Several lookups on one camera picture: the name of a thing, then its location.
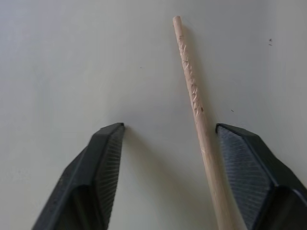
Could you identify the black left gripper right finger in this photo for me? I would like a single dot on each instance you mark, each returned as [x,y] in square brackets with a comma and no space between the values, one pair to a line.
[256,172]

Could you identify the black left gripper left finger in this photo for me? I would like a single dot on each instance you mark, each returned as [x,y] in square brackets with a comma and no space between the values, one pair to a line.
[91,172]

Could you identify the carved wooden chopstick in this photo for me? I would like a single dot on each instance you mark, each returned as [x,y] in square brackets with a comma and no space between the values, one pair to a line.
[194,105]

